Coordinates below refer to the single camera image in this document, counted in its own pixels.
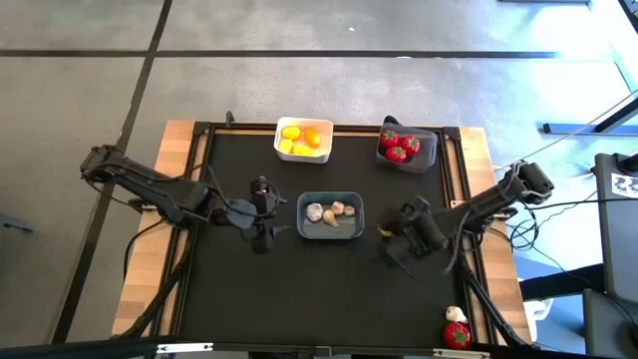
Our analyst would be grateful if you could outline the silver metal bracket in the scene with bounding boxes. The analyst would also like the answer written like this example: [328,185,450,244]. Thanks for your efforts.
[432,348,492,359]
[156,341,214,355]

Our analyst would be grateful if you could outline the white floor cable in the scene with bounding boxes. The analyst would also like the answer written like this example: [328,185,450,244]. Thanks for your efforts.
[492,89,638,174]

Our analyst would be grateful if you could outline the black table mat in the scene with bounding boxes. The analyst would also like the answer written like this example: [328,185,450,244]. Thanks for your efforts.
[178,130,473,350]

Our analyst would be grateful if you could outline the black cabinet with sticker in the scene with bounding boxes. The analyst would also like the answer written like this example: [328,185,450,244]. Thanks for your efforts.
[591,151,638,305]

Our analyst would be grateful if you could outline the white plastic basket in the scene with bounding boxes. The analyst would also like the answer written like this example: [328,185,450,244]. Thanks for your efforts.
[272,116,335,165]

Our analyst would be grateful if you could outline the black support strut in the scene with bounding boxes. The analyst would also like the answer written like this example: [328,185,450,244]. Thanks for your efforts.
[119,233,195,340]
[458,258,530,348]

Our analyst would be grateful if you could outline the black floor beam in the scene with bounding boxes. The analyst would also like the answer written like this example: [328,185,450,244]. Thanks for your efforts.
[517,262,605,302]

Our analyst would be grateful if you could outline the white object under table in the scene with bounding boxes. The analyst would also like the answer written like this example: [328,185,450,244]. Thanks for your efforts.
[521,297,554,343]

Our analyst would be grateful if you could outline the black floor stand base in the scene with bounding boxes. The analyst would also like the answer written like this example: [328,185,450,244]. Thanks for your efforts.
[541,94,638,136]

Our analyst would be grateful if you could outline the black aluminium table frame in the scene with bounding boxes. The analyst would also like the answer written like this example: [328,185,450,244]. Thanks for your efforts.
[152,110,499,350]

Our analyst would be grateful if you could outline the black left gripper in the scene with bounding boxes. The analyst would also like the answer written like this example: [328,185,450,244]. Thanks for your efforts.
[244,176,292,255]

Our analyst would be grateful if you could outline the black box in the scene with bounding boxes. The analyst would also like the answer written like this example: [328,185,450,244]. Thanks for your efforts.
[581,287,638,359]

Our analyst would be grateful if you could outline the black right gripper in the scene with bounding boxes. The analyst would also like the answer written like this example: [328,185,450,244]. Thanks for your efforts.
[378,195,449,278]

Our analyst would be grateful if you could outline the grey floor disc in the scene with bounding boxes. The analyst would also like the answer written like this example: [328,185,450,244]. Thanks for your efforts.
[0,212,37,239]

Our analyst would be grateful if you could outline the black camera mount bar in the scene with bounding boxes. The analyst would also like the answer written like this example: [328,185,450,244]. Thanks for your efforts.
[0,334,638,359]

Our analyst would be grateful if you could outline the grey translucent plastic basket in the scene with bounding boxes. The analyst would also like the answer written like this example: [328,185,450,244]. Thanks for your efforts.
[375,118,439,175]

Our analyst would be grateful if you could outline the blue plastic basket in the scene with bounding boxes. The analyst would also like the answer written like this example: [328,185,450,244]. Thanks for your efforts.
[296,190,366,240]

